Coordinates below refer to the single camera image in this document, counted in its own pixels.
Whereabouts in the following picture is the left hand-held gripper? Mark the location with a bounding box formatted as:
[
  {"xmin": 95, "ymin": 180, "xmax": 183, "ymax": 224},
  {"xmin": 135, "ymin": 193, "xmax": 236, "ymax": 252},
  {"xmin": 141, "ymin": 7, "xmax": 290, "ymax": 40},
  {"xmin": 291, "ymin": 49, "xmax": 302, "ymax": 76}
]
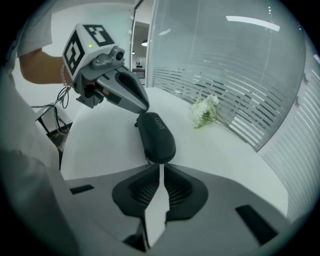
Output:
[{"xmin": 62, "ymin": 23, "xmax": 150, "ymax": 115}]

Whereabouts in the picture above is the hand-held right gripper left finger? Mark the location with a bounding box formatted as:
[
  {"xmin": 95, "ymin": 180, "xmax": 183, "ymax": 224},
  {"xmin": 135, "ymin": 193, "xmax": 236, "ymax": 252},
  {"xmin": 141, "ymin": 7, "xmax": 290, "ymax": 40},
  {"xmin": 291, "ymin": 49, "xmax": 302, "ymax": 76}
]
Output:
[{"xmin": 63, "ymin": 163, "xmax": 161, "ymax": 256}]

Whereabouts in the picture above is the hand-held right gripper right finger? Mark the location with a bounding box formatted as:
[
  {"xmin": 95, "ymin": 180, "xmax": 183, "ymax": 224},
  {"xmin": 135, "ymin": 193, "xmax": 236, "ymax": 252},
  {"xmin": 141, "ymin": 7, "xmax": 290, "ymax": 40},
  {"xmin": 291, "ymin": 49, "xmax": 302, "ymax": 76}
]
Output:
[{"xmin": 149, "ymin": 163, "xmax": 292, "ymax": 256}]

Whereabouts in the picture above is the black zippered glasses case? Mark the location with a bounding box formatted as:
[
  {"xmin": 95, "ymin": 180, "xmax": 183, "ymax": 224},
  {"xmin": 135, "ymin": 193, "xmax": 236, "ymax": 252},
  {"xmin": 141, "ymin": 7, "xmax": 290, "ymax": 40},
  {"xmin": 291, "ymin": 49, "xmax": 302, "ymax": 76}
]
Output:
[{"xmin": 134, "ymin": 111, "xmax": 177, "ymax": 165}]

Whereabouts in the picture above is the person's left forearm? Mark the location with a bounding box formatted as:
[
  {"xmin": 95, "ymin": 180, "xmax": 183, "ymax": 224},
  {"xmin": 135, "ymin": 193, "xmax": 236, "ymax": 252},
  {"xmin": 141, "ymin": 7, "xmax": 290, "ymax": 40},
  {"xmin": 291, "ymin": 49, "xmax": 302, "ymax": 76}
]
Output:
[{"xmin": 19, "ymin": 48, "xmax": 67, "ymax": 86}]

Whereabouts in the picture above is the person's left hand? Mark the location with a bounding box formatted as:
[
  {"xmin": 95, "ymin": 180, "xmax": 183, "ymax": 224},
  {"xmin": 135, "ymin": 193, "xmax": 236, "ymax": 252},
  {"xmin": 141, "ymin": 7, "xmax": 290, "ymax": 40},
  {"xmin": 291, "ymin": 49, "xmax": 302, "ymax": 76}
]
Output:
[{"xmin": 84, "ymin": 80, "xmax": 111, "ymax": 98}]

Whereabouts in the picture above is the white artificial flower bunch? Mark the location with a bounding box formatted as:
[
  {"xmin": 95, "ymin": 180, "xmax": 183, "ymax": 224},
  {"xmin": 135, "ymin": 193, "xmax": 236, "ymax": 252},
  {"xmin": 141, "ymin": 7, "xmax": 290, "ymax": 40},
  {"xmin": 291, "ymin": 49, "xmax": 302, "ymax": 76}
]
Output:
[{"xmin": 190, "ymin": 94, "xmax": 241, "ymax": 136}]

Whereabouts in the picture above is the person's white shirt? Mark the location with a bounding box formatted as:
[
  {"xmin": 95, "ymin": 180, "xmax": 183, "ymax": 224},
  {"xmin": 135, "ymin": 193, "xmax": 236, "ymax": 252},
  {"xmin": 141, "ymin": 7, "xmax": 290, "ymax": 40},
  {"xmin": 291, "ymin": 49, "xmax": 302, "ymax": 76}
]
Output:
[{"xmin": 0, "ymin": 0, "xmax": 83, "ymax": 256}]

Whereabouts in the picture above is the frosted striped glass partition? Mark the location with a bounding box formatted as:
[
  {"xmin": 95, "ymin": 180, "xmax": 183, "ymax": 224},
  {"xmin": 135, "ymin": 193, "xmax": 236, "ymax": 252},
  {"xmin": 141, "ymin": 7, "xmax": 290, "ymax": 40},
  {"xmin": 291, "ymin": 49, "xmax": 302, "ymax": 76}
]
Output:
[{"xmin": 146, "ymin": 0, "xmax": 307, "ymax": 152}]

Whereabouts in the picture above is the black cable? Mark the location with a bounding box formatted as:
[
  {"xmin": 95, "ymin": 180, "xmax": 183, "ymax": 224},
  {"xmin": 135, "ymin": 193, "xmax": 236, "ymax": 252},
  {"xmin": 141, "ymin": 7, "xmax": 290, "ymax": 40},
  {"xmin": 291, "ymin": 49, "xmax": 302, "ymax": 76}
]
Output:
[{"xmin": 53, "ymin": 85, "xmax": 73, "ymax": 135}]

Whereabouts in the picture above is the white beaded bracelet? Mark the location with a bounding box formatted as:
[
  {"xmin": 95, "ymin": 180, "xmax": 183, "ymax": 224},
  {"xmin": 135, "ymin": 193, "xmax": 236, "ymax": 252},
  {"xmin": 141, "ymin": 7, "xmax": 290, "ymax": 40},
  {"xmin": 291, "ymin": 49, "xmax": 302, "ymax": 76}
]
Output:
[{"xmin": 60, "ymin": 62, "xmax": 71, "ymax": 88}]

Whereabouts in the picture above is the white box with cables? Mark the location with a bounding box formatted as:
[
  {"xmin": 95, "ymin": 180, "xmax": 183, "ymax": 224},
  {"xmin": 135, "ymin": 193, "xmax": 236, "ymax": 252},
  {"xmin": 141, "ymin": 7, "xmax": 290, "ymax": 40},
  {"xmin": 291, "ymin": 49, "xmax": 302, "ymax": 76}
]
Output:
[{"xmin": 34, "ymin": 101, "xmax": 57, "ymax": 125}]

